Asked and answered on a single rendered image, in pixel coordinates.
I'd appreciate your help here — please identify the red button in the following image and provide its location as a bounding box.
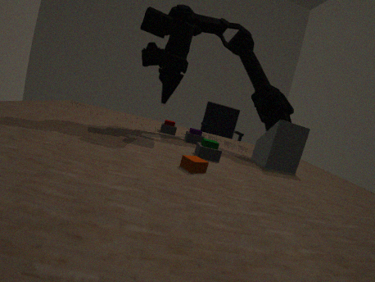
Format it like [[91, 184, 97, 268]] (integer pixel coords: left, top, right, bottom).
[[160, 120, 177, 135]]

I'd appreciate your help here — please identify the purple button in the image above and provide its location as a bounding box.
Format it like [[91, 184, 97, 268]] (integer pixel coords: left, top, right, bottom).
[[184, 128, 204, 144]]

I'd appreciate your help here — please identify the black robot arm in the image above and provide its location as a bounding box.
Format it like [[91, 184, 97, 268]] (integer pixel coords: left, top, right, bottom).
[[141, 5, 294, 131]]

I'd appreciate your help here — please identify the orange block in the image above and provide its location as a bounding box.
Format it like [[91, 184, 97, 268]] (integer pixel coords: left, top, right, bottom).
[[180, 155, 209, 174]]

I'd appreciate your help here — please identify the green button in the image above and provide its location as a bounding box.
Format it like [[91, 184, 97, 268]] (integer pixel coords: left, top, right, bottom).
[[195, 138, 222, 162]]

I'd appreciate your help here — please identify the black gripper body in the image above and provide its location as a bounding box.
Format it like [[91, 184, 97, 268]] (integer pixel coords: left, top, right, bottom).
[[159, 40, 190, 75]]

